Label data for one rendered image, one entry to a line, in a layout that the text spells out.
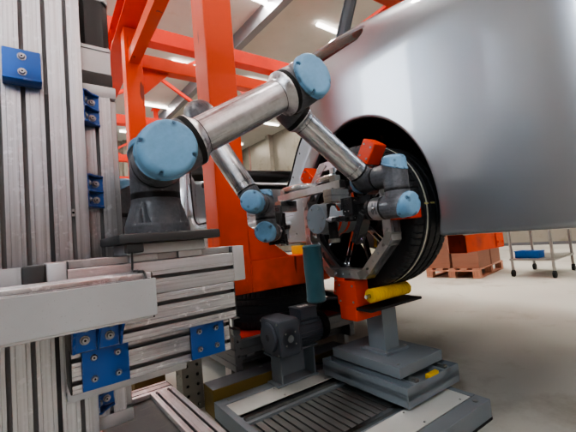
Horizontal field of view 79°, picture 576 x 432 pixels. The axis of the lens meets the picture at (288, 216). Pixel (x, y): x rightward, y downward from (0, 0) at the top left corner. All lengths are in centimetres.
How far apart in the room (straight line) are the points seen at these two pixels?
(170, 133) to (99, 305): 34
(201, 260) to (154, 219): 15
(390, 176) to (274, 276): 98
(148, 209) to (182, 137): 20
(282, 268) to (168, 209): 113
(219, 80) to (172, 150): 122
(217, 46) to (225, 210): 84
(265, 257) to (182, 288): 103
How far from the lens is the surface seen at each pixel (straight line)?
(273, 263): 186
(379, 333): 173
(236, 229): 175
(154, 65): 410
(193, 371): 189
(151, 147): 73
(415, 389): 159
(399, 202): 107
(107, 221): 107
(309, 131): 109
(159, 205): 85
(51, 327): 69
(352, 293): 156
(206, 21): 205
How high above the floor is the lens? 78
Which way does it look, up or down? 4 degrees up
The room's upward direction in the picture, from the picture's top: 5 degrees counter-clockwise
